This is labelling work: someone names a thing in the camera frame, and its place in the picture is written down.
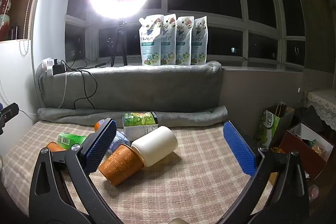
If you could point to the orange plastic bottle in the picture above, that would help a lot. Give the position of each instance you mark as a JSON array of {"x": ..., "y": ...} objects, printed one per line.
[{"x": 99, "y": 124}]

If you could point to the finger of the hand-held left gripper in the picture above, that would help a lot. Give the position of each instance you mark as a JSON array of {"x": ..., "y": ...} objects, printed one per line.
[{"x": 8, "y": 115}]

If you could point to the grey blanket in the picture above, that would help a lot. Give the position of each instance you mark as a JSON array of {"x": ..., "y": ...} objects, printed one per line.
[{"x": 157, "y": 87}]

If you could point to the white floral refill pouch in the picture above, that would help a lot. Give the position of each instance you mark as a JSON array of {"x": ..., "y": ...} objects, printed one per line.
[
  {"x": 200, "y": 43},
  {"x": 168, "y": 43},
  {"x": 151, "y": 43},
  {"x": 183, "y": 43}
]

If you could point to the green paper bag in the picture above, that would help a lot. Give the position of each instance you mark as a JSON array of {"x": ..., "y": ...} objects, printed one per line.
[{"x": 267, "y": 125}]

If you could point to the white window frame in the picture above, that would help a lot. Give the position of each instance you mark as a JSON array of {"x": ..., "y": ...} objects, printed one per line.
[{"x": 244, "y": 22}]

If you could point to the white cup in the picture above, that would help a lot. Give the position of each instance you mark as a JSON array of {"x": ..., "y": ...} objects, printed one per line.
[{"x": 157, "y": 145}]

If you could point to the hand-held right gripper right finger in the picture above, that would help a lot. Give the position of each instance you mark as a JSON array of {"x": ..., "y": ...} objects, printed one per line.
[{"x": 240, "y": 148}]

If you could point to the rolled grey towel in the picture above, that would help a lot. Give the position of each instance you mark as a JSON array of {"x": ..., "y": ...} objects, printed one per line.
[{"x": 197, "y": 116}]

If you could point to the white lace cloth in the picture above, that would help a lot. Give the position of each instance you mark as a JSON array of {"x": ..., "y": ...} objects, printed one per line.
[{"x": 323, "y": 106}]

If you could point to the black tripod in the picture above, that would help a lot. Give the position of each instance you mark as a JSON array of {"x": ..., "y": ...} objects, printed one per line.
[{"x": 119, "y": 40}]

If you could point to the green drink carton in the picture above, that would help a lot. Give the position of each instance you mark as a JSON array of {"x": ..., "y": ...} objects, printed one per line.
[{"x": 139, "y": 121}]

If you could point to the red vase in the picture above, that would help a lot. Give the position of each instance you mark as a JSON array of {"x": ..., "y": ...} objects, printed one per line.
[{"x": 4, "y": 19}]

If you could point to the red cardboard box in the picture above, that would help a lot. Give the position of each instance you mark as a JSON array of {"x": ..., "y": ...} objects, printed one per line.
[{"x": 315, "y": 161}]

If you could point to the orange patterned paper cup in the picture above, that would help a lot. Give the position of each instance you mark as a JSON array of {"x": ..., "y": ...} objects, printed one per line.
[{"x": 118, "y": 166}]

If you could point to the white power strip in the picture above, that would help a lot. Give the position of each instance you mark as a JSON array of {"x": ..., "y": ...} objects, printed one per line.
[{"x": 47, "y": 62}]

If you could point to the black charger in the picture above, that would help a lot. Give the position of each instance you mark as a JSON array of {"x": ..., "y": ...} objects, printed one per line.
[{"x": 58, "y": 69}]

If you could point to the plain orange paper cup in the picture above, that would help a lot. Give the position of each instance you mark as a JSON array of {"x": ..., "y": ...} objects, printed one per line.
[{"x": 55, "y": 146}]

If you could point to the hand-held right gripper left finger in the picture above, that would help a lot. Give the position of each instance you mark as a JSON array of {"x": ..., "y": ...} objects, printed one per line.
[{"x": 101, "y": 146}]

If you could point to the clear plastic bottle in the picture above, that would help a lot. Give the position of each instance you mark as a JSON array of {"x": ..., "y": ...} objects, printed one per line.
[{"x": 120, "y": 140}]

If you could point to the checked beige cloth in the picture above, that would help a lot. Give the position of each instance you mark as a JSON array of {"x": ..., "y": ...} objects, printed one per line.
[{"x": 183, "y": 187}]

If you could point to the green plastic bottle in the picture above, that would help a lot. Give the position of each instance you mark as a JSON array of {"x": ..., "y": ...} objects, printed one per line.
[{"x": 71, "y": 139}]

